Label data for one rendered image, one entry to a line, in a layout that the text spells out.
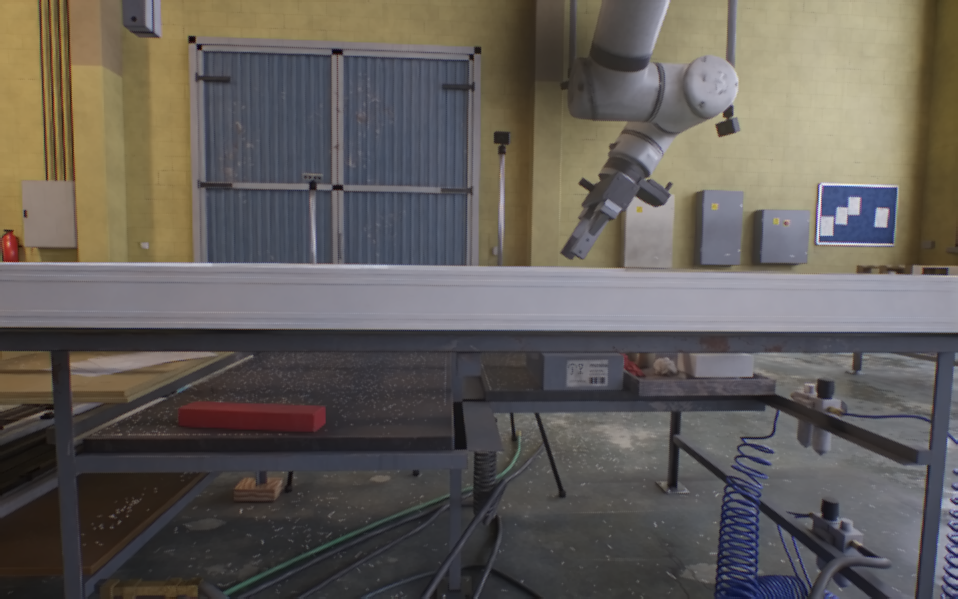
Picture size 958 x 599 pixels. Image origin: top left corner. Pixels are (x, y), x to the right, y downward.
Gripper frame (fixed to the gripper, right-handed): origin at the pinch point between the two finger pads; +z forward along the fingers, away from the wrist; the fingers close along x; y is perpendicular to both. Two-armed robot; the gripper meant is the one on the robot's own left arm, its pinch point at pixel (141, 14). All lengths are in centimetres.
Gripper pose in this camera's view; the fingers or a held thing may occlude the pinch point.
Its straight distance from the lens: 73.4
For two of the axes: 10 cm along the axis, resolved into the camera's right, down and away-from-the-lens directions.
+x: 0.6, 0.7, -10.0
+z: -0.1, 10.0, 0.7
